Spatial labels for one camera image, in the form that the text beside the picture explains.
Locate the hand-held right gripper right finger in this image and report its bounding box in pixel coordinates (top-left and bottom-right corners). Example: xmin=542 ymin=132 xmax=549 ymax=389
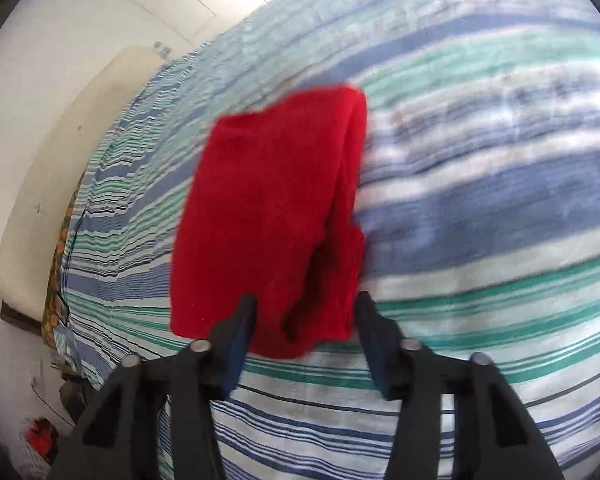
xmin=355 ymin=291 xmax=565 ymax=480

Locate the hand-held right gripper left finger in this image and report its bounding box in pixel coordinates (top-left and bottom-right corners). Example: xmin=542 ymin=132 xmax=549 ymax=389
xmin=47 ymin=293 xmax=258 ymax=480

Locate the red shirt with white print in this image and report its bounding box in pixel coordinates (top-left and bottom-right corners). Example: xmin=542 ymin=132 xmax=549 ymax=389
xmin=169 ymin=82 xmax=369 ymax=360

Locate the blue green striped bed sheet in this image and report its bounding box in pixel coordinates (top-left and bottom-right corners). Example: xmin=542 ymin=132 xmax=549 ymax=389
xmin=55 ymin=0 xmax=600 ymax=480

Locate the red item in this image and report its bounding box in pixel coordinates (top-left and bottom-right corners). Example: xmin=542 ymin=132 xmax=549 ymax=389
xmin=26 ymin=417 xmax=59 ymax=467

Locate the beige headboard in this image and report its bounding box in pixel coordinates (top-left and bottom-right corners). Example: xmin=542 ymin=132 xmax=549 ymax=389
xmin=0 ymin=45 xmax=167 ymax=319

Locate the dark wooden bed frame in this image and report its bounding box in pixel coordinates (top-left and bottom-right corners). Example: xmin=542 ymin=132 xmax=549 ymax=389
xmin=0 ymin=299 xmax=47 ymax=335

